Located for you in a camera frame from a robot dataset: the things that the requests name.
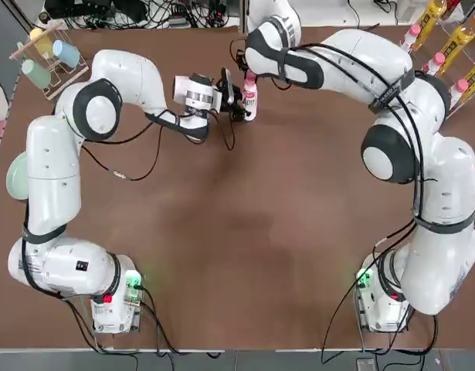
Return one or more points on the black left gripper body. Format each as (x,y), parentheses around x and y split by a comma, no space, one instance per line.
(218,99)

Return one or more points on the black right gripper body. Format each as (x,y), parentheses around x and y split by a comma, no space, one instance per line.
(243,62)

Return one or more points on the white drink bottle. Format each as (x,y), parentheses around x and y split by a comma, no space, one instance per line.
(250,104)

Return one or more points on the pink bottle cap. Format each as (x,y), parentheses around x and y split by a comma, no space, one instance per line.
(251,78)

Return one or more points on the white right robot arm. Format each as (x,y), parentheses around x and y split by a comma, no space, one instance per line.
(357,54)

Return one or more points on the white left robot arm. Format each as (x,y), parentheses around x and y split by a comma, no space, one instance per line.
(51,174)

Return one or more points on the white bottle with pink cap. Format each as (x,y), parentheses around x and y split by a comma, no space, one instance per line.
(436,62)
(411,36)
(460,89)

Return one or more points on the yellow drink bottle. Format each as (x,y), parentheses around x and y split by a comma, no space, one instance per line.
(455,46)
(474,77)
(426,23)

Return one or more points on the clear acrylic bottle shelf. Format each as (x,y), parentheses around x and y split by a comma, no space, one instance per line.
(472,92)

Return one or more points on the white side table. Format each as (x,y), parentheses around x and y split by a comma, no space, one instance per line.
(337,11)

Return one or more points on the light blue cup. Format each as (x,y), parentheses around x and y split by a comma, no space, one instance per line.
(66,54)

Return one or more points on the black equipment box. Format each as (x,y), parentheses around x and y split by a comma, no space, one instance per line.
(75,7)

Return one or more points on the pale green cup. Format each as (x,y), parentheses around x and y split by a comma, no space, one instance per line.
(35,73)

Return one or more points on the yellow cup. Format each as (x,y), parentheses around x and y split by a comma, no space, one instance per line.
(42,42)

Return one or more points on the pale green plate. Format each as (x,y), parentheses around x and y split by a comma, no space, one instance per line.
(15,178)

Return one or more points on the grey floor socket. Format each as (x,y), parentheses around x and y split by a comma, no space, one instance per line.
(365,364)

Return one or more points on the aluminium frame post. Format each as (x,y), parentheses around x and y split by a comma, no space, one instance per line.
(245,15)

